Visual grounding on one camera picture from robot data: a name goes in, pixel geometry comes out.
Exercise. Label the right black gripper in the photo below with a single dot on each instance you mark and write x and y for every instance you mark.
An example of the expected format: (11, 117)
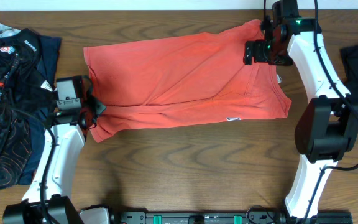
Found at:
(258, 56)

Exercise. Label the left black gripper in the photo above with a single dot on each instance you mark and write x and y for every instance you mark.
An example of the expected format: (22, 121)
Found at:
(95, 107)

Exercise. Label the red printed t-shirt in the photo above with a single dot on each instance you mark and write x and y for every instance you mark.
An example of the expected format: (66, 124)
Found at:
(182, 81)

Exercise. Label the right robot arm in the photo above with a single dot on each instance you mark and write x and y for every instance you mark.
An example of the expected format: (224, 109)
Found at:
(328, 127)

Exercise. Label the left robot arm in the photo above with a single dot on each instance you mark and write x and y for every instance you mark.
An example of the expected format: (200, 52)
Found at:
(48, 197)

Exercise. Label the black orange patterned shirt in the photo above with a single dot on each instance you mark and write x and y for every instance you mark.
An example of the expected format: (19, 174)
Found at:
(24, 94)

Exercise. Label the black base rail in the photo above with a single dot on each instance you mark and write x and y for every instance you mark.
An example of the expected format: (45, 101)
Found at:
(213, 217)

